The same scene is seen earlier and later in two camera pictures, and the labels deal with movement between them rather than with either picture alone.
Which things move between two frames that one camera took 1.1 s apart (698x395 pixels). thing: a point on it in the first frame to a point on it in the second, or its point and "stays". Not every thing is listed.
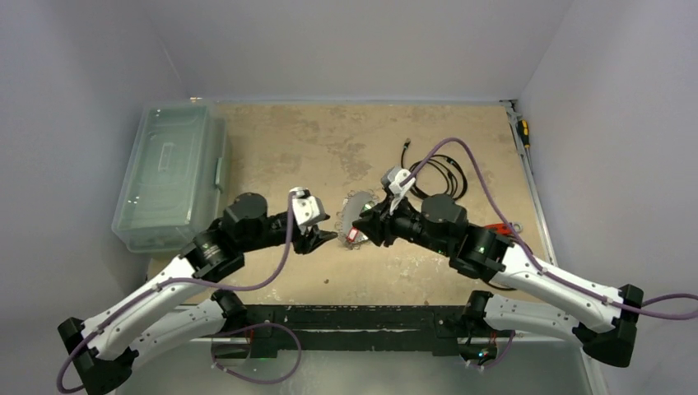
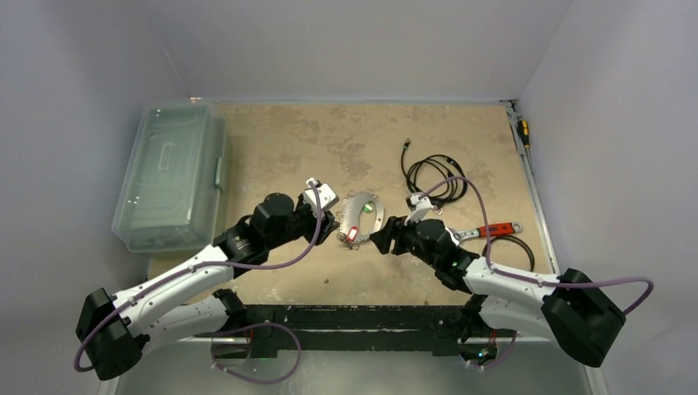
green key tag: x=368 y=206 stays
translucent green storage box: x=175 y=178 stays
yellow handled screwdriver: x=523 y=131 stays
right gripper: x=385 y=223 to x=399 y=234
